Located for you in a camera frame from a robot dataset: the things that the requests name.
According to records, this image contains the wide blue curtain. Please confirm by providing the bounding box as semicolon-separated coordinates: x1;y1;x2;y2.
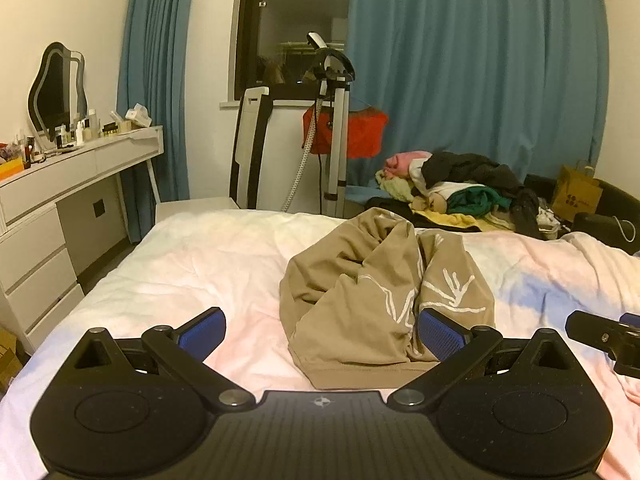
345;0;612;193

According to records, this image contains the garment steamer stand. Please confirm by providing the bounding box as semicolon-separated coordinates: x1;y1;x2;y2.
281;32;356;218

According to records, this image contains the pile of mixed clothes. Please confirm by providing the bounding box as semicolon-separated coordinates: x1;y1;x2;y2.
367;150;563;241

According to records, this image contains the orange box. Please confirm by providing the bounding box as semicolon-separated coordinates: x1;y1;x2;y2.
0;157;25;182

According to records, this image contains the red hanging garment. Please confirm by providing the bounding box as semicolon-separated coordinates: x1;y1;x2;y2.
302;102;389;159

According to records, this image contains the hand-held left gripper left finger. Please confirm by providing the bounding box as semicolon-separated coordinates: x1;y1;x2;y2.
72;306;256;413

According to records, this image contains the white dressing table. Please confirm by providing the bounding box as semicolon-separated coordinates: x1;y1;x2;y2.
0;125;165;353

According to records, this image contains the brown paper bag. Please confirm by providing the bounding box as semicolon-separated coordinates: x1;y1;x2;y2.
551;160;602;221

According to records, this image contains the cardboard box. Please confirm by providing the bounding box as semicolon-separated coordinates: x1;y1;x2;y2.
0;327;24;392

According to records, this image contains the narrow blue curtain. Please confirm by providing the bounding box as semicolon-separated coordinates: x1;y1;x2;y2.
116;0;193;243

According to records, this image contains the white tissue box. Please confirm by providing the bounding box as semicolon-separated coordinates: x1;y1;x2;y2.
125;103;152;129

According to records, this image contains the dark window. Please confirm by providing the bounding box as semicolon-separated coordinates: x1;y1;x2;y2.
232;0;354;106

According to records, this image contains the group of cosmetic bottles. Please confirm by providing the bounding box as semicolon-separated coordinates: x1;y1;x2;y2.
0;107;133;166

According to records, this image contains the tan printed garment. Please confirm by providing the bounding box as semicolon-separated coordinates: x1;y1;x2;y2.
278;206;496;390

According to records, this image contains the wavy black-framed mirror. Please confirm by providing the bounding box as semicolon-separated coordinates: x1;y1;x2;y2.
27;42;87;142

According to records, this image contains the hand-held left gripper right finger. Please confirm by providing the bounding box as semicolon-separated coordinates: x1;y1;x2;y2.
387;307;569;411

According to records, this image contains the white pink duvet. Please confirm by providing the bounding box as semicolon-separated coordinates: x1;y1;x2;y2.
0;209;640;480

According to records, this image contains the black armchair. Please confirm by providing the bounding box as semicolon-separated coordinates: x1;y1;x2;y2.
524;174;640;256

